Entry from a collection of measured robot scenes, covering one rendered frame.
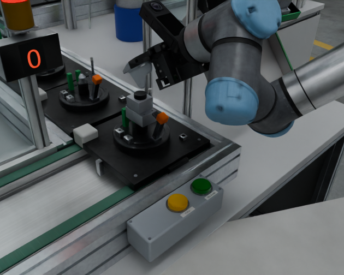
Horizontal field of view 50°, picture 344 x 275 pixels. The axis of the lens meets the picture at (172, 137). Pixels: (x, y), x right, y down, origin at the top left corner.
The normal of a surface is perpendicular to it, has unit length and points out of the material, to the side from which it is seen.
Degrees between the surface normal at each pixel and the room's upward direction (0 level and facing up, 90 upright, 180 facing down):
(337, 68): 62
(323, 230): 0
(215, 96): 56
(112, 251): 90
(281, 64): 90
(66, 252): 0
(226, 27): 47
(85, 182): 0
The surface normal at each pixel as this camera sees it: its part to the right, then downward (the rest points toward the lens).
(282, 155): 0.02, -0.82
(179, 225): 0.69, 0.43
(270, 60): 0.40, -0.23
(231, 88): -0.15, -0.21
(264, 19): 0.57, -0.12
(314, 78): -0.45, 0.05
